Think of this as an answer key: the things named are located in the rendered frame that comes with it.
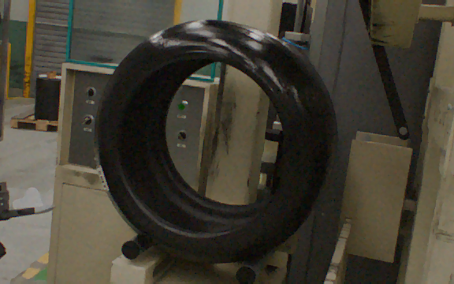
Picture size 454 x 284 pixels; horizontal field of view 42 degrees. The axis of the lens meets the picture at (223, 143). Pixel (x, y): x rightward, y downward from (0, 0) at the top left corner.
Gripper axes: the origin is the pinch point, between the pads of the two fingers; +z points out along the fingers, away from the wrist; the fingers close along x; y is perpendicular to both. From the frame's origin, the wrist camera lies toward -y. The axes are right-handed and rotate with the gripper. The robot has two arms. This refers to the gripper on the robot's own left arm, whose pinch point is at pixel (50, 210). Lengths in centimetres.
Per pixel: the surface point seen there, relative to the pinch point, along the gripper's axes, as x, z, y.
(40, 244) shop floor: 262, 22, -15
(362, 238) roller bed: -10, 75, -18
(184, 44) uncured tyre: -22.6, 28.8, 30.6
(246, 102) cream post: 7, 56, 22
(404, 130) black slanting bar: -23, 83, 7
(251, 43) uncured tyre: -30, 41, 28
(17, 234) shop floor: 280, 10, -7
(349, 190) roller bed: -11, 73, -6
